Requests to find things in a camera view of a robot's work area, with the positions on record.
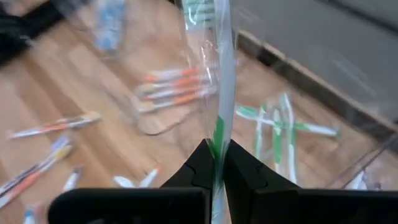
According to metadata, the blue white toothbrush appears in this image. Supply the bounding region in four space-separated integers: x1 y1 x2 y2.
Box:
23 208 37 224
95 0 125 52
62 167 84 193

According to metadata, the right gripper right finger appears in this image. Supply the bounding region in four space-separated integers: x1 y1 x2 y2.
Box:
223 138 398 224

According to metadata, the green white toothbrush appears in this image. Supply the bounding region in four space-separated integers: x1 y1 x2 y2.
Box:
234 104 340 138
281 93 298 184
272 108 284 174
254 105 267 159
182 0 239 224

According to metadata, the purple white wrapped toothbrush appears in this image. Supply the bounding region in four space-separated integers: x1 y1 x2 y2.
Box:
0 135 72 195

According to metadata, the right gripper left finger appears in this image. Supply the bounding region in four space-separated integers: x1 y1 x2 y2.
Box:
48 138 216 224

